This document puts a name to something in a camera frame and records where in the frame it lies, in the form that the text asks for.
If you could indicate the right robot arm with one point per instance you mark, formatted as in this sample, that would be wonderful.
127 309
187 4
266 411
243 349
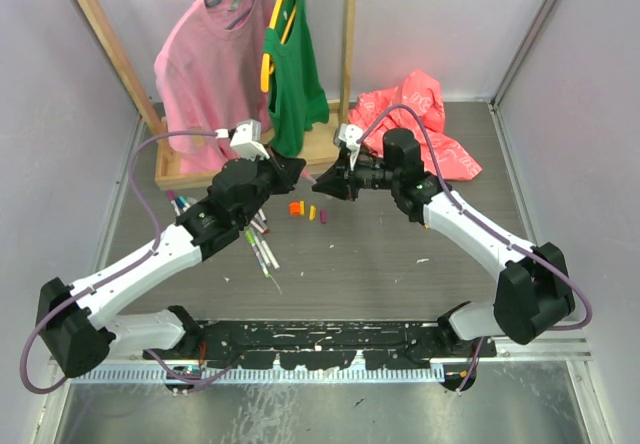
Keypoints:
532 295

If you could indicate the wooden clothes rack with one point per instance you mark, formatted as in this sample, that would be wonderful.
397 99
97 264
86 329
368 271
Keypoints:
318 151

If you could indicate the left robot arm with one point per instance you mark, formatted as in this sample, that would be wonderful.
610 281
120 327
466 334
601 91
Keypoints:
77 322

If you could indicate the pink t-shirt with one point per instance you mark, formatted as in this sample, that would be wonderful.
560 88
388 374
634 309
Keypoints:
208 70

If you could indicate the grey capped white marker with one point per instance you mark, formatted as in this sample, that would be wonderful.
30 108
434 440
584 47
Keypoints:
265 250

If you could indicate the red capped marker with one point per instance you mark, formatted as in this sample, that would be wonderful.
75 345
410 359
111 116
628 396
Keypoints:
259 225

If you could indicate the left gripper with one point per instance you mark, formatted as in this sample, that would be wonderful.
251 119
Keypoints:
281 168

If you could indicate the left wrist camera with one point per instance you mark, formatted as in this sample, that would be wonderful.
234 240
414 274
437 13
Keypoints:
246 141

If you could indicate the yellow hanger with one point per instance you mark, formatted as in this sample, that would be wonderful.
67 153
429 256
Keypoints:
281 23

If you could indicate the slotted cable duct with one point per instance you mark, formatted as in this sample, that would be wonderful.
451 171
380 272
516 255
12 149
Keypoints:
357 373

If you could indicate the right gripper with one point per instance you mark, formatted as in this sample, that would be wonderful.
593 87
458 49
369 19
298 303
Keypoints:
343 181

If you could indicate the green tank top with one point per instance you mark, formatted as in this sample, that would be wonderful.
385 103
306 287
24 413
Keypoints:
297 99

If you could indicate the coral printed cloth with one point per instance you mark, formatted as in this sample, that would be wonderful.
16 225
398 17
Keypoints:
417 105

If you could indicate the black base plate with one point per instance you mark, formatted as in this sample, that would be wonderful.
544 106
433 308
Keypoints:
319 345

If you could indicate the orange highlighter cap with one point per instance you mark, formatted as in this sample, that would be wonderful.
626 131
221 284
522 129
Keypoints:
294 208

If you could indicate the pink pen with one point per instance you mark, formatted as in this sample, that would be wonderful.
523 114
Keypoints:
309 178

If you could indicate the green capped marker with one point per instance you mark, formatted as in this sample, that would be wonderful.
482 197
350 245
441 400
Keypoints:
252 242

